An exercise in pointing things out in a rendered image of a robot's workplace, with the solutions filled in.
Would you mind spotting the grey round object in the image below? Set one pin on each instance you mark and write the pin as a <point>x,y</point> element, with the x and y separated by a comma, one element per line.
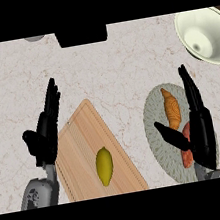
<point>34,38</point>

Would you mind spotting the yellow lemon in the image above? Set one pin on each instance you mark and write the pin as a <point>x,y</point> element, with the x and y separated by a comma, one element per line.
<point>104,166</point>

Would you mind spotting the orange red sweet potato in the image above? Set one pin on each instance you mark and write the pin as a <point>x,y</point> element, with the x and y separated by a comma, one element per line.
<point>188,156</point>

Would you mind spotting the black appliance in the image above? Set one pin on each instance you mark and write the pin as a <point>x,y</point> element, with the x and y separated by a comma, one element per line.
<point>82,36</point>

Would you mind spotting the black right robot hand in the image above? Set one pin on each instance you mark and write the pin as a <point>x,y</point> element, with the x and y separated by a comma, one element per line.
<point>202,133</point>

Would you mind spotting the pale cream bowl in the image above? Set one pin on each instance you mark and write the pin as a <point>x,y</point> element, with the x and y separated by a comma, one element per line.
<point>204,35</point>

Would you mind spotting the grey round woven placemat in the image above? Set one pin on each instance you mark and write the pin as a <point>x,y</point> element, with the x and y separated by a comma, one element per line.
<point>159,130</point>

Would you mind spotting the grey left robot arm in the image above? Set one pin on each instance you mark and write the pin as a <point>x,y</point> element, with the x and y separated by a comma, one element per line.
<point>41,191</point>

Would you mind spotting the golden brown croissant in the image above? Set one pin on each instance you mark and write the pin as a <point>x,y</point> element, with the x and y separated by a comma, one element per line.
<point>171,108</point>

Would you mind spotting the pale wooden cutting board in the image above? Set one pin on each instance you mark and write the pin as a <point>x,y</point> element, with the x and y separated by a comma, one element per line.
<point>88,152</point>

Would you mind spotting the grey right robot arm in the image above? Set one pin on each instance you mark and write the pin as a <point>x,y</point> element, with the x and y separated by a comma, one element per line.
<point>210,174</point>

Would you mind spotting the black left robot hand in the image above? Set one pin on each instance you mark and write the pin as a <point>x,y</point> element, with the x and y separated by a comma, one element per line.
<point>46,129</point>

